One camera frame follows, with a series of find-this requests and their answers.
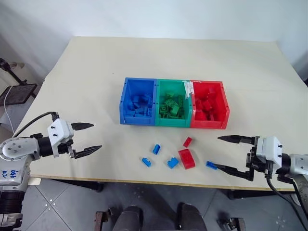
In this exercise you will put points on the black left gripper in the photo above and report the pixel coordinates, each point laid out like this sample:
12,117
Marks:
69,150

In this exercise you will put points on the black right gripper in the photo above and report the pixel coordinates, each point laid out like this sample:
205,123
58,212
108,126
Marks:
252,158

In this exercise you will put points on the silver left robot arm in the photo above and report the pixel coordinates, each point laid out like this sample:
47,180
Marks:
14,149

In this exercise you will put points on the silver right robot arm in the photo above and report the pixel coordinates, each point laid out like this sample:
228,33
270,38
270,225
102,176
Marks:
297,163

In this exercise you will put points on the flat blue building brick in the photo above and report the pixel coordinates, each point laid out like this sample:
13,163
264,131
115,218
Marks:
211,165

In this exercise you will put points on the large red building brick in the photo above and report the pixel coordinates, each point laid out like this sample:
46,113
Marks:
187,158

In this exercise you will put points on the small red building brick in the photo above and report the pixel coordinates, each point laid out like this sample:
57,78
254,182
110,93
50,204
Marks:
187,142

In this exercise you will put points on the red plastic bin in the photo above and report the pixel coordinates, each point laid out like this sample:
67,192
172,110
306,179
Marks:
209,103

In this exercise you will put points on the blue plastic bin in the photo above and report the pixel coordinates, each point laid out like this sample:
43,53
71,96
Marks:
137,102

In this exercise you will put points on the green building brick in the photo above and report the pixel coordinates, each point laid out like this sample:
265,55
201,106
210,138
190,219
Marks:
181,99
171,103
163,108
175,111

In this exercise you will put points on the dark rounded shape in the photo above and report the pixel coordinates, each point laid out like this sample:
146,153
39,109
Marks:
127,219
191,216

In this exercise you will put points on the white paper label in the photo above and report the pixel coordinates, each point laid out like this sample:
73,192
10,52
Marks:
188,89

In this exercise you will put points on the green plastic bin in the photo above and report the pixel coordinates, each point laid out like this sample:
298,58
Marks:
172,103

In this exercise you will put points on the black tablet on stand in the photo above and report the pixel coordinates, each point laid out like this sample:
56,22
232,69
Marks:
18,93

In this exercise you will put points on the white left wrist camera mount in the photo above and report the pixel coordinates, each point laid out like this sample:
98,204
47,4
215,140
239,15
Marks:
60,132

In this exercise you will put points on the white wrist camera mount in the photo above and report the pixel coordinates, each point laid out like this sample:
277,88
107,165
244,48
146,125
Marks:
269,149
60,132

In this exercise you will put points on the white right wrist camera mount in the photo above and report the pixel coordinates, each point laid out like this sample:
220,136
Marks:
269,149

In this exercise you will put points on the black table frame beam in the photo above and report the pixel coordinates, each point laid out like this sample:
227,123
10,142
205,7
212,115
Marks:
72,185

